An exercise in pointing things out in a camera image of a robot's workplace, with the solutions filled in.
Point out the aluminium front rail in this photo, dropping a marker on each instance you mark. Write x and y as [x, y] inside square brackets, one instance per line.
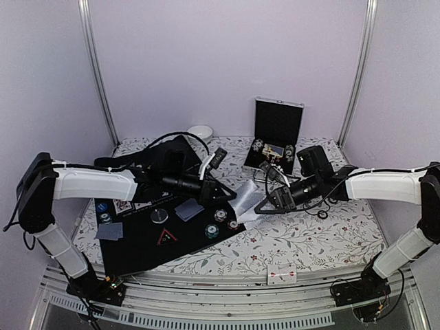
[160, 300]

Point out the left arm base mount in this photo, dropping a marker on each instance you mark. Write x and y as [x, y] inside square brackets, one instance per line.
[89, 287]

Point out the clear dealer puck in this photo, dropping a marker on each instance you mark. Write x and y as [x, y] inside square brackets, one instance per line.
[159, 216]

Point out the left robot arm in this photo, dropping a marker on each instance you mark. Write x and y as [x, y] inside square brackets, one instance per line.
[48, 180]

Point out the dealt card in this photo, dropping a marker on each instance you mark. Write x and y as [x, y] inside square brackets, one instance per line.
[187, 210]
[107, 232]

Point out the card box in case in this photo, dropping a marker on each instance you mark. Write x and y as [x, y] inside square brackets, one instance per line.
[272, 150]

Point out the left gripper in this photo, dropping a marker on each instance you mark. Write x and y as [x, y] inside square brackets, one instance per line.
[208, 190]

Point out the face up king card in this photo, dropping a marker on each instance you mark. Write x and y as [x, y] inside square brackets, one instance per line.
[122, 206]

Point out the blue round button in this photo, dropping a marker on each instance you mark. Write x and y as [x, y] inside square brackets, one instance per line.
[101, 207]

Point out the black triangular token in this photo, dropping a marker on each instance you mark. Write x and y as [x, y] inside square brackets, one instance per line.
[166, 237]

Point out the right aluminium frame post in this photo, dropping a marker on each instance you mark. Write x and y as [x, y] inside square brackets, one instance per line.
[367, 36]

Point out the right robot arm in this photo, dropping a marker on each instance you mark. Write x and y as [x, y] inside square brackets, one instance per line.
[418, 186]

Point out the white chip stack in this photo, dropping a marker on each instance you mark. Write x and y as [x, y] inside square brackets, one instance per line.
[220, 215]

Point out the blue playing card deck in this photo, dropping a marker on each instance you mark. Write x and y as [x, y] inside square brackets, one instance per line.
[248, 196]

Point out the black poker mat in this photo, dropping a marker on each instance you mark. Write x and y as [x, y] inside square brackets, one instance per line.
[174, 213]

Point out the left aluminium frame post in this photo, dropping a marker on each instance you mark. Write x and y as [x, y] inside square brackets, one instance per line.
[87, 28]

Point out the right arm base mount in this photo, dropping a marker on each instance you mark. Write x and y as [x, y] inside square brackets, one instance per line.
[360, 291]

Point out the aluminium poker case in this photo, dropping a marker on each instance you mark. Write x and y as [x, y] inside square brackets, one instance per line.
[276, 122]

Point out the chip stack in case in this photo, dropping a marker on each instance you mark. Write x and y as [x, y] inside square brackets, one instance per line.
[257, 145]
[289, 153]

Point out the face up ten card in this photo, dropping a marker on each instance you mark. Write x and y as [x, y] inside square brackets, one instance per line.
[142, 205]

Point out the aluminium frame post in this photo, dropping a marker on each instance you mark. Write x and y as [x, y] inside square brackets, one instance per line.
[367, 36]
[87, 28]

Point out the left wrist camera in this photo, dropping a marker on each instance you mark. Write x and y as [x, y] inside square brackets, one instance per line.
[212, 161]

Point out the white ceramic bowl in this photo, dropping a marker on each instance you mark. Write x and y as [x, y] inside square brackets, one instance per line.
[203, 132]

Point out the dropped face up card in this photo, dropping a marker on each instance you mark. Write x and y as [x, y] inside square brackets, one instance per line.
[281, 274]

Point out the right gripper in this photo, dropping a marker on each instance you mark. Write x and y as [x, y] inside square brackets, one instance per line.
[287, 196]

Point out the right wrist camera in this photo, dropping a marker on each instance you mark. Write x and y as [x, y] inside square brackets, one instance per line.
[274, 173]

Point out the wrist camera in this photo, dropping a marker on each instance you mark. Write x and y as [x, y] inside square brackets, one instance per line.
[274, 173]
[212, 161]

